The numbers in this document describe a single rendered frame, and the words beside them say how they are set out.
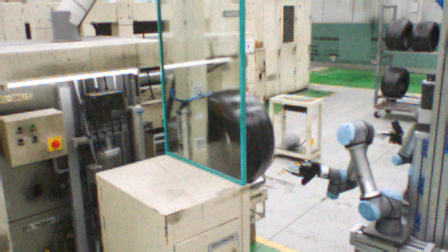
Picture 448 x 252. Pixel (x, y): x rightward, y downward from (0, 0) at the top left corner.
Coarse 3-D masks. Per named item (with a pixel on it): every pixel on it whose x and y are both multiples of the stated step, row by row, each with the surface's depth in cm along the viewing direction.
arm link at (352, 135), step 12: (360, 120) 244; (348, 132) 234; (360, 132) 236; (348, 144) 235; (360, 144) 234; (360, 156) 235; (360, 168) 235; (360, 180) 235; (372, 180) 234; (372, 192) 232; (360, 204) 234; (372, 204) 229; (384, 204) 232; (372, 216) 230; (384, 216) 234
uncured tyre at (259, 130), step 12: (252, 96) 255; (252, 108) 247; (264, 108) 252; (252, 120) 242; (264, 120) 247; (252, 132) 240; (264, 132) 245; (252, 144) 239; (264, 144) 245; (252, 156) 241; (264, 156) 248; (252, 168) 246; (264, 168) 255; (252, 180) 266
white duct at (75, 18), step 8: (64, 0) 211; (72, 0) 210; (80, 0) 212; (88, 0) 214; (64, 8) 209; (72, 8) 210; (80, 8) 212; (88, 8) 218; (72, 16) 210; (80, 16) 214
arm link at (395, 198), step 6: (384, 192) 239; (390, 192) 239; (396, 192) 240; (390, 198) 236; (396, 198) 236; (402, 198) 239; (390, 204) 234; (396, 204) 236; (396, 210) 237; (390, 216) 239; (396, 216) 239
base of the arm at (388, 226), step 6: (378, 222) 246; (384, 222) 241; (390, 222) 240; (396, 222) 240; (378, 228) 244; (384, 228) 241; (390, 228) 239; (396, 228) 240; (402, 228) 242; (384, 234) 241; (390, 234) 240; (396, 234) 240
